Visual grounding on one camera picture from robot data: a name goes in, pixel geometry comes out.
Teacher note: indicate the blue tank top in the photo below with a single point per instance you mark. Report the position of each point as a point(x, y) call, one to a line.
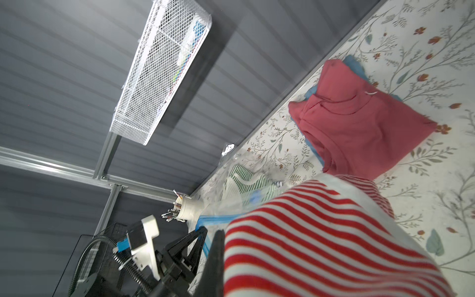
point(352, 65)

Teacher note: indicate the green white striped garment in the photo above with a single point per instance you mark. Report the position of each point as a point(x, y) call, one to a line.
point(246, 188)

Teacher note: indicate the red ribbed garment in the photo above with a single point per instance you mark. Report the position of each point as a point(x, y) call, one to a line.
point(356, 122)

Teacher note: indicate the white cup with tools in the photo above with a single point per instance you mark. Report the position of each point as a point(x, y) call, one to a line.
point(184, 209)

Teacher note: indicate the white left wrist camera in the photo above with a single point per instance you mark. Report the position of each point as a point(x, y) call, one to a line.
point(139, 242)

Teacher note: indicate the clear vacuum bag blue zip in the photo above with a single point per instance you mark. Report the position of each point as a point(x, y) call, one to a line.
point(218, 214)

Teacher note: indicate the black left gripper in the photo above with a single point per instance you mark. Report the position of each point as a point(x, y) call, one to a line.
point(178, 264)

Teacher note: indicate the white wire basket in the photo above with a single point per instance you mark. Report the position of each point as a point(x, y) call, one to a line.
point(172, 36)

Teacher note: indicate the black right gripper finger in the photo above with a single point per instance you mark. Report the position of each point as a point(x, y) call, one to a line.
point(212, 280)

